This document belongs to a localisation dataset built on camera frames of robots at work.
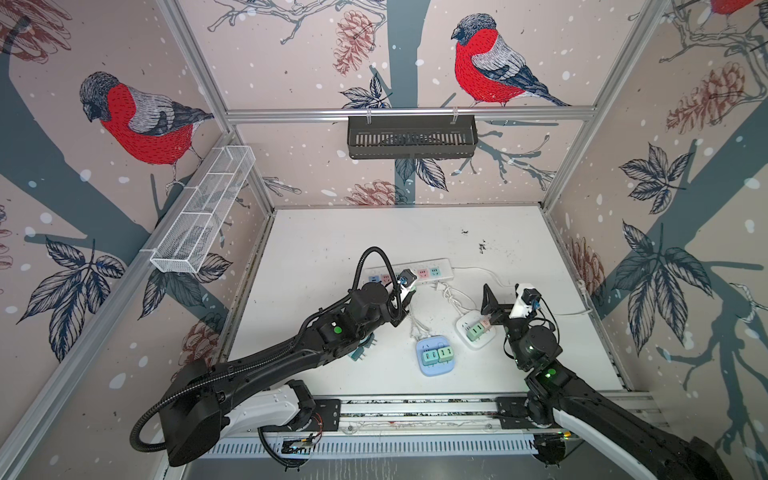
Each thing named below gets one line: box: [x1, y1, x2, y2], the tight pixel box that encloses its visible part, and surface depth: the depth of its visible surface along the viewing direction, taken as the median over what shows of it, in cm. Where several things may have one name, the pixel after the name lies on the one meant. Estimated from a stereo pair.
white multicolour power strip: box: [363, 258, 454, 284], surface depth 100 cm
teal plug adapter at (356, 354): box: [348, 346, 366, 362], surface depth 84 cm
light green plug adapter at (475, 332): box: [466, 323, 485, 341], surface depth 83 cm
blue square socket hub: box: [416, 335, 455, 377], surface depth 81 cm
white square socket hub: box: [456, 310, 497, 350], surface depth 87 cm
